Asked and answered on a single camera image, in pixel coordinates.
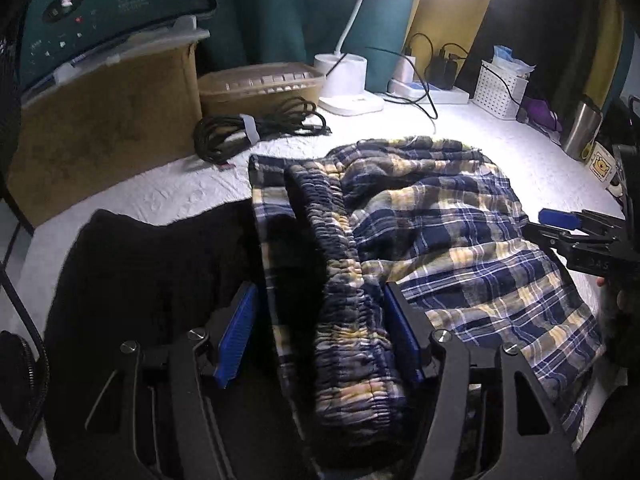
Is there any purple cloth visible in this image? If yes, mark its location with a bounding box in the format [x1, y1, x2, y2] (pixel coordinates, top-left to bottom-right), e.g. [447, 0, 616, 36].
[517, 96, 563, 133]

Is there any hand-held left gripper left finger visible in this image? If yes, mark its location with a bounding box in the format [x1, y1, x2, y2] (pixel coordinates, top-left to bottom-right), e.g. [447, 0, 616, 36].
[75, 280, 261, 480]

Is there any cardboard box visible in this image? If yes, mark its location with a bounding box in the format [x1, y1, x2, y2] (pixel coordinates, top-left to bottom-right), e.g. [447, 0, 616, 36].
[7, 42, 203, 228]

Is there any cream cartoon bear mug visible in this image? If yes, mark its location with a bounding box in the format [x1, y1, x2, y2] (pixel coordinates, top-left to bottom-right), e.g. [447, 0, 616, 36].
[582, 140, 623, 191]

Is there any stainless steel tumbler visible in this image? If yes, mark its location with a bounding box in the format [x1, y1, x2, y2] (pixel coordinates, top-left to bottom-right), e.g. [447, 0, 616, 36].
[560, 95, 606, 161]

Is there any black charger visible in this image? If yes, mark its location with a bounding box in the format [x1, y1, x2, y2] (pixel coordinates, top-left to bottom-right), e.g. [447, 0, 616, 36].
[430, 52, 458, 91]

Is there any white charger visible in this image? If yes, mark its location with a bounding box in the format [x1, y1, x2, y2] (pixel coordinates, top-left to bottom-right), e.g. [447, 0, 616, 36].
[397, 50, 416, 83]

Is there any white desk lamp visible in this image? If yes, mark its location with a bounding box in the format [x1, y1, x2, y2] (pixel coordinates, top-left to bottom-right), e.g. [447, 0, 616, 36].
[314, 0, 466, 117]

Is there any person's right hand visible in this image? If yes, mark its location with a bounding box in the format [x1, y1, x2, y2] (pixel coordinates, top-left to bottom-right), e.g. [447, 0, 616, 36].
[595, 272, 640, 321]

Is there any white perforated basket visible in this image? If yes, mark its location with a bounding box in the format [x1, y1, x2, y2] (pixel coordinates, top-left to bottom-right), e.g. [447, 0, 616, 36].
[472, 59, 531, 121]

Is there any blue plastic packet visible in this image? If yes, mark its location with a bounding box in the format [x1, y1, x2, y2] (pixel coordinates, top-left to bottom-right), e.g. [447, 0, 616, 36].
[492, 45, 536, 78]

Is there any teal curtain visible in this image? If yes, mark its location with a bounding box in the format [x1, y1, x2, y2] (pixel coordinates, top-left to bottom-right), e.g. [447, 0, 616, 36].
[617, 25, 640, 106]
[192, 0, 426, 68]

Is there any black coiled cable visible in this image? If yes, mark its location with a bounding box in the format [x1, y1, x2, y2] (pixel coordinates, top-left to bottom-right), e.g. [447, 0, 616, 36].
[194, 97, 333, 168]

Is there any yellow curtain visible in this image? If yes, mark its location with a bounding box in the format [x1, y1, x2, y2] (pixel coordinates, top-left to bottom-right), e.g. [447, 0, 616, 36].
[595, 0, 626, 116]

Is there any black cloth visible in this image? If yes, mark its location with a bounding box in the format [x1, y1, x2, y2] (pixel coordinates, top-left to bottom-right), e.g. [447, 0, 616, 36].
[42, 205, 321, 480]

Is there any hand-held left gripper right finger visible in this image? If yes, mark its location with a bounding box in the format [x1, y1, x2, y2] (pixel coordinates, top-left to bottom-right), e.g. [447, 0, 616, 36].
[382, 282, 581, 480]

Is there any blue plaid shirt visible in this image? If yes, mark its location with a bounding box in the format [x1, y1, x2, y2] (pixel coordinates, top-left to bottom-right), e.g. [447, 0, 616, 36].
[247, 135, 606, 480]

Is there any tablet with dark screen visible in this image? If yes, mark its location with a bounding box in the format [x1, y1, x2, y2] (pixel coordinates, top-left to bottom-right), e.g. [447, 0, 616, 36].
[15, 0, 218, 93]

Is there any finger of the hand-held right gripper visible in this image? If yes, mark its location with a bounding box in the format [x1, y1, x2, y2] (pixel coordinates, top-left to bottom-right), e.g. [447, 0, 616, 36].
[522, 222, 601, 261]
[539, 207, 621, 236]

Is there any white power strip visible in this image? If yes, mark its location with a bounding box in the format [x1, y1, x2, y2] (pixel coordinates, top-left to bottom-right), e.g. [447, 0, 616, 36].
[389, 77, 471, 106]

